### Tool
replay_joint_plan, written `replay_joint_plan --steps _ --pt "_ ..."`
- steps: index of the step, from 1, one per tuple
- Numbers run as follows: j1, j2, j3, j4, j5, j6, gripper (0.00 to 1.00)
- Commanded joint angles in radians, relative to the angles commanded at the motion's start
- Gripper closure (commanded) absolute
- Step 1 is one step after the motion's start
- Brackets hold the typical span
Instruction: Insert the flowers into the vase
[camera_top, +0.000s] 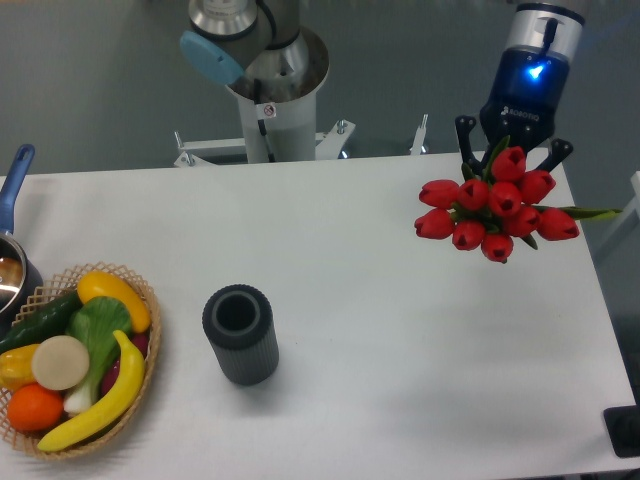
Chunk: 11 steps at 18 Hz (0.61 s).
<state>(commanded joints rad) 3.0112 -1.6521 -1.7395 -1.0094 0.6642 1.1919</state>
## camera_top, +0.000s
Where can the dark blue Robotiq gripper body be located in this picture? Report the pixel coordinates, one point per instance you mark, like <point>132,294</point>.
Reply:
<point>524,98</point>

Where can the black device at table edge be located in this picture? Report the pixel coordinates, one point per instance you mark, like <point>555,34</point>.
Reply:
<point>622,424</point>

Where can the silver wrist flange with cable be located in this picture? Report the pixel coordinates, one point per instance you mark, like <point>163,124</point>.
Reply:
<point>552,28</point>

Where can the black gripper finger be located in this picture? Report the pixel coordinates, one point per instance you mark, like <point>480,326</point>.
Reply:
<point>557,152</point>
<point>464,126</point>

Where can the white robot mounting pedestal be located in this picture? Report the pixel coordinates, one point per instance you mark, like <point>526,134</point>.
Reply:
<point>272,132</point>

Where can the orange fruit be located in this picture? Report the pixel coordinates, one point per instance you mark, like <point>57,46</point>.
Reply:
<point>34,408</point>

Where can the green bok choy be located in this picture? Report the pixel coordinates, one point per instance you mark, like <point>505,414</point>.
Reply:
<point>93,325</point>

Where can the yellow squash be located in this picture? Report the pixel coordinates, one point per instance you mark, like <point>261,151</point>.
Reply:
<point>103,284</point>

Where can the yellow bell pepper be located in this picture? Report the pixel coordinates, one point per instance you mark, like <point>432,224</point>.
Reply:
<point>16,370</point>

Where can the red tulip bouquet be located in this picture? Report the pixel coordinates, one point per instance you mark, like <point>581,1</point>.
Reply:
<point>499,202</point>

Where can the beige round disc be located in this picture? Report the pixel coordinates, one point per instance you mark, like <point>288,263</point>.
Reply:
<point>60,363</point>

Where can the yellow banana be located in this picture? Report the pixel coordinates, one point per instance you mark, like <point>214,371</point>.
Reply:
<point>106,410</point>

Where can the dark grey ribbed vase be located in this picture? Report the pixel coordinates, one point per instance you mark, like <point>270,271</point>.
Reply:
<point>238,323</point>

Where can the blue handled saucepan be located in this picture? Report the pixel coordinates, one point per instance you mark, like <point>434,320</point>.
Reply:
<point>19,277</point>

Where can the white frame at right edge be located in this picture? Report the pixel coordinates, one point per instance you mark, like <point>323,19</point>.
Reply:
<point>622,227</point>

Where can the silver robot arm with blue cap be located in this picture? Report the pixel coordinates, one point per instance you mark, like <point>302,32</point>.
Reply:
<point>274,67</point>

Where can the purple red vegetable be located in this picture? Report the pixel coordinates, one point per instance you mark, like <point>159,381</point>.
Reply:
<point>141,341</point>

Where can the woven wicker basket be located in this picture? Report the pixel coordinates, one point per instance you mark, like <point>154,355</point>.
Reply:
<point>53,288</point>

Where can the dark green cucumber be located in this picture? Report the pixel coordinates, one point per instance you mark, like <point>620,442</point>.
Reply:
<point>50,320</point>

